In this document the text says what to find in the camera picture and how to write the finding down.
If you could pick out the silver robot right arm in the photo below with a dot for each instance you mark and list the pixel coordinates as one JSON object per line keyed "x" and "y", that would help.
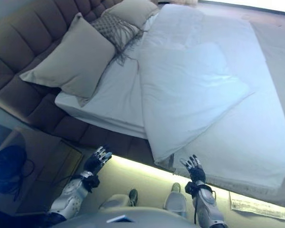
{"x": 209, "y": 204}

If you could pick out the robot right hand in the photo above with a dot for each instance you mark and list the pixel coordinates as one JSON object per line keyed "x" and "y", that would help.
{"x": 197, "y": 172}

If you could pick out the large beige pillow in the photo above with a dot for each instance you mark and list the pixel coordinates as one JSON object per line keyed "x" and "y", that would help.
{"x": 71, "y": 64}

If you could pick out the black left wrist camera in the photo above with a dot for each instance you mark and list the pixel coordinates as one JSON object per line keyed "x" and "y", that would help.
{"x": 91, "y": 183}

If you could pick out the white fitted sheet mattress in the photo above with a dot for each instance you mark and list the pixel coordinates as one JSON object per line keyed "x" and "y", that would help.
{"x": 118, "y": 99}

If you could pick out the printed paper sheet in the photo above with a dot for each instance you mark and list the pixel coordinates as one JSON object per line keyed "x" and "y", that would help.
{"x": 261, "y": 204}

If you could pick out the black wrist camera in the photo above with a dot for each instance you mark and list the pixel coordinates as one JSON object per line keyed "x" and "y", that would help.
{"x": 91, "y": 183}
{"x": 190, "y": 187}

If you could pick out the wooden nightstand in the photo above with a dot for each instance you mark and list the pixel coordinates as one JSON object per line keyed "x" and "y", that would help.
{"x": 45, "y": 161}

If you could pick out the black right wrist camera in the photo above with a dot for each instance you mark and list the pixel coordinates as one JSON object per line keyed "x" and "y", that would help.
{"x": 190, "y": 187}

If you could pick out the white duvet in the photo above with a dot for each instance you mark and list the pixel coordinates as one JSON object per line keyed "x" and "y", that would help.
{"x": 192, "y": 95}

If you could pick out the woven fringed grey cushion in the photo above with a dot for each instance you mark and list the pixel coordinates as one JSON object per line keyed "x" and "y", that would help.
{"x": 114, "y": 29}

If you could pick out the silver robot right leg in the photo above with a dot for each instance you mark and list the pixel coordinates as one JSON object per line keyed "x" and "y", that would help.
{"x": 174, "y": 202}

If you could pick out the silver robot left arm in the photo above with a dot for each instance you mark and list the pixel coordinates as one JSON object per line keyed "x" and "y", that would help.
{"x": 70, "y": 197}

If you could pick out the brown tufted bed frame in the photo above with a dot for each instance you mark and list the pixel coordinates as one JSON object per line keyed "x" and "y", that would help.
{"x": 21, "y": 38}

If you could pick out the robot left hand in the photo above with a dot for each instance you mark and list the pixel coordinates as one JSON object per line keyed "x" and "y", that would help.
{"x": 96, "y": 161}

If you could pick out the beige bedspread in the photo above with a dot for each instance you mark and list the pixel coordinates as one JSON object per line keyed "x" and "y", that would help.
{"x": 280, "y": 71}

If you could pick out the small beige pillow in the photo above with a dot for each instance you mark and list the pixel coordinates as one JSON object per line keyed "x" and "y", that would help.
{"x": 130, "y": 12}

